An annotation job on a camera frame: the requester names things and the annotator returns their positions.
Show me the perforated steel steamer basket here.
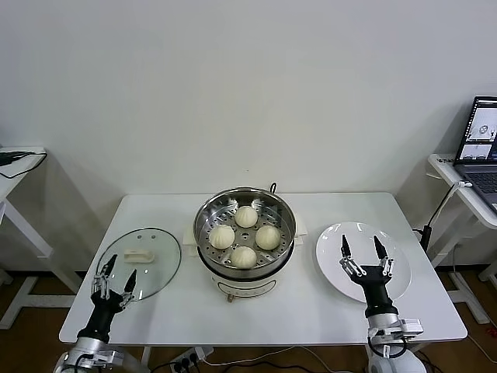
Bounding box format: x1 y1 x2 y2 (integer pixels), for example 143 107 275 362
193 187 297 271

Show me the white power strip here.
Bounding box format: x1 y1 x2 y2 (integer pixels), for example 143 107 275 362
169 347 214 370

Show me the white steamed baozi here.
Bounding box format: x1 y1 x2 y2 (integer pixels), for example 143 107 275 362
209 224 236 249
234 204 258 229
231 245 258 270
255 225 281 251

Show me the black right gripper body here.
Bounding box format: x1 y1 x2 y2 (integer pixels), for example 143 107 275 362
349 266 398 318

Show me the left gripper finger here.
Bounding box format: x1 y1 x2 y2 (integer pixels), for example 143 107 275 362
92 254 118 300
120 270 138 310

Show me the round glass lid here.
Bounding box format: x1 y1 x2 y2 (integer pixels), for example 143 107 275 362
95 227 182 302

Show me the white side table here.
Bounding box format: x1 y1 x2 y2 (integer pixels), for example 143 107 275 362
0 145 89 331
427 153 497 323

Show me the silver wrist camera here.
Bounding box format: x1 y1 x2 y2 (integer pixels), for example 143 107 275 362
96 348 126 364
401 318 423 336

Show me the white electric cooker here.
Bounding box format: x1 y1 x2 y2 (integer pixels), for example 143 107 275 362
182 217 308 303

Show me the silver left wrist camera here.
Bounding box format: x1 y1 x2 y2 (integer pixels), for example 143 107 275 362
96 348 126 364

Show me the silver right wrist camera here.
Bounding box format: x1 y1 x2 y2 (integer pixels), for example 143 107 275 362
401 318 423 336

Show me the round white plate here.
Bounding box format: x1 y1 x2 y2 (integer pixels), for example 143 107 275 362
315 221 412 305

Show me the white laptop cable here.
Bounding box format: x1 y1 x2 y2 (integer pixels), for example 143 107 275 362
430 180 474 226

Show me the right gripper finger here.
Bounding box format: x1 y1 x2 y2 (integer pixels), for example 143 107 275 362
372 235 394 277
339 233 364 277

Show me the grey open laptop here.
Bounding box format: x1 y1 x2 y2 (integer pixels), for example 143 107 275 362
453 96 497 214

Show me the black adapter cable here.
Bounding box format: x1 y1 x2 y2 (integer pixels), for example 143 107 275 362
0 150 48 180

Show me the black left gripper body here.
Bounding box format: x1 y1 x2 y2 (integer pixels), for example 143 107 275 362
77 289 127 343

